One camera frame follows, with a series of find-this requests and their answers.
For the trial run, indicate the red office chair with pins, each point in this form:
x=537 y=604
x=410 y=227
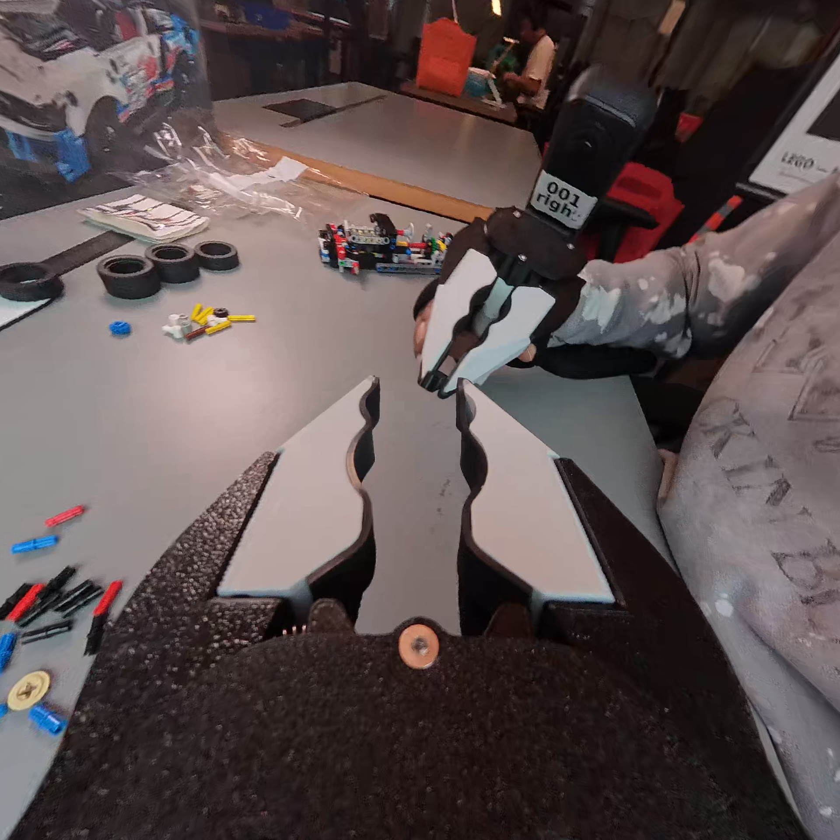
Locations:
x=646 y=190

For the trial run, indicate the pile of yellow brick pieces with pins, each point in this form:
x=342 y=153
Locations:
x=216 y=327

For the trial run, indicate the scatter of small brick pins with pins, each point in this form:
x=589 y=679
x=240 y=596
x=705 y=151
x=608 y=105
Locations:
x=65 y=594

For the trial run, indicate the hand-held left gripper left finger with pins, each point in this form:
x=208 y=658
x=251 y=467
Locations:
x=295 y=518

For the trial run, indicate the person's grey sweatshirt torso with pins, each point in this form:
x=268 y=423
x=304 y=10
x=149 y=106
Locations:
x=754 y=525

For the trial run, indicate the person's right forearm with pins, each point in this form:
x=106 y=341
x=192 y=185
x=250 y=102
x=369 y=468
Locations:
x=643 y=302

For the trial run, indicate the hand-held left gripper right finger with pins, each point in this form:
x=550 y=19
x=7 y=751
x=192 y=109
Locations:
x=538 y=525

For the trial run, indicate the orange bag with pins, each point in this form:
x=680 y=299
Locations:
x=446 y=59

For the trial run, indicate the black chair armrest pad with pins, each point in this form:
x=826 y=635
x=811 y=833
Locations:
x=590 y=364

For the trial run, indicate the grey desk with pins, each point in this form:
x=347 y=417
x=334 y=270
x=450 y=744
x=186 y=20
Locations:
x=295 y=394

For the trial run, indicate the orange striped pole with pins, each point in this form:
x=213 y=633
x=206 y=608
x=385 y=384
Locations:
x=715 y=216

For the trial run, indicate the toy car kit box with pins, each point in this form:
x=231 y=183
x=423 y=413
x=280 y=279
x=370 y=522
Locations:
x=98 y=65

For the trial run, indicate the multicoloured brick car chassis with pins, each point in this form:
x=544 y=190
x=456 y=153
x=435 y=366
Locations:
x=367 y=249

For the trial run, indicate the framed marker sign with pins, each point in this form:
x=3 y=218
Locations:
x=800 y=131

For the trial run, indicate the person's right hand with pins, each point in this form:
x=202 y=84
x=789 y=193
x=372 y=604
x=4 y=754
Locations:
x=423 y=328

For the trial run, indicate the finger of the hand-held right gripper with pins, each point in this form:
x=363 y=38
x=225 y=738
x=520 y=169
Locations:
x=453 y=302
x=515 y=325

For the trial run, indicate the black holed brick beam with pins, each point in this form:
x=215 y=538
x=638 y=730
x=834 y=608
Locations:
x=430 y=382

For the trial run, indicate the tan round gear piece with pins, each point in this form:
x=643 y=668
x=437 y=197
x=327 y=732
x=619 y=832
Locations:
x=29 y=689

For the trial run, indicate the clear plastic bag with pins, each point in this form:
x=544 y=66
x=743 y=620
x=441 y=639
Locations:
x=197 y=164

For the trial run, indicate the blue gear piece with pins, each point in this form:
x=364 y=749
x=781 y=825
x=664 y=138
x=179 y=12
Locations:
x=120 y=328

